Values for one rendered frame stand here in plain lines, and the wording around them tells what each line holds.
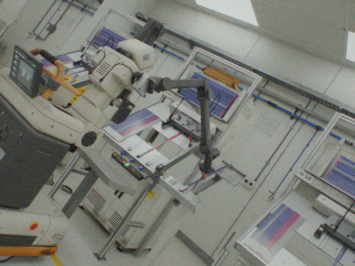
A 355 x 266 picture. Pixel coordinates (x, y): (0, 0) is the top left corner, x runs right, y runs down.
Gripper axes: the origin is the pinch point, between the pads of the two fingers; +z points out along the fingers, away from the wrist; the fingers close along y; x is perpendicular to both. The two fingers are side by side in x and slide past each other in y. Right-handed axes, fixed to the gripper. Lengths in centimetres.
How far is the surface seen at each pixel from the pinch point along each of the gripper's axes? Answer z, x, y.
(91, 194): 63, 42, 89
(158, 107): -3, -34, 93
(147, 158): 3.6, 17.5, 44.1
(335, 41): -61, -241, 34
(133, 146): 3, 18, 61
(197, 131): -6, -32, 40
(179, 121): -7, -29, 60
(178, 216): 24.9, 22.9, -1.2
